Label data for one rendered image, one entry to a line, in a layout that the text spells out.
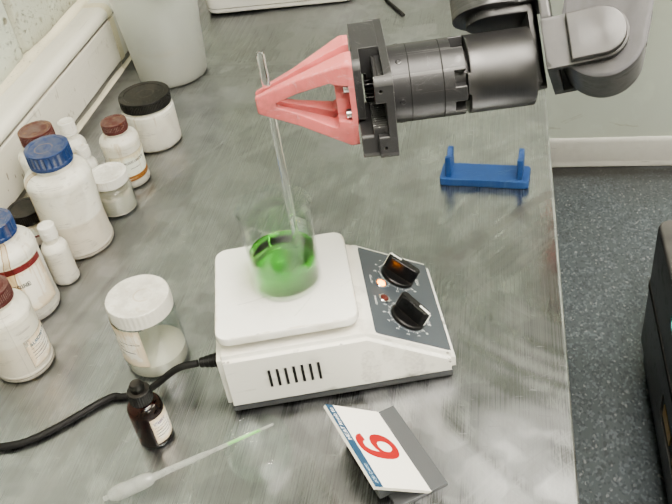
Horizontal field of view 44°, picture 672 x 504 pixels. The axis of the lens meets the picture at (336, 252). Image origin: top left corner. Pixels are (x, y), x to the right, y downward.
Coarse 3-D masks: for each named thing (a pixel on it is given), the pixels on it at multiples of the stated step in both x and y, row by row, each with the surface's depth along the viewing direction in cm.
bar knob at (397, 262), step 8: (392, 256) 76; (384, 264) 76; (392, 264) 76; (400, 264) 76; (408, 264) 76; (384, 272) 76; (392, 272) 76; (400, 272) 76; (408, 272) 76; (416, 272) 75; (392, 280) 75; (400, 280) 76; (408, 280) 76
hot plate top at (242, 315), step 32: (224, 256) 76; (320, 256) 74; (224, 288) 72; (320, 288) 71; (352, 288) 70; (224, 320) 69; (256, 320) 68; (288, 320) 68; (320, 320) 68; (352, 320) 68
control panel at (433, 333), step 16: (368, 256) 77; (384, 256) 78; (368, 272) 75; (368, 288) 73; (384, 288) 74; (400, 288) 75; (416, 288) 76; (384, 304) 72; (432, 304) 75; (384, 320) 71; (432, 320) 74; (400, 336) 70; (416, 336) 71; (432, 336) 72
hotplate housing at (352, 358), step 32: (352, 256) 77; (224, 352) 69; (256, 352) 68; (288, 352) 68; (320, 352) 69; (352, 352) 69; (384, 352) 69; (416, 352) 70; (448, 352) 71; (224, 384) 70; (256, 384) 70; (288, 384) 71; (320, 384) 71; (352, 384) 71; (384, 384) 72
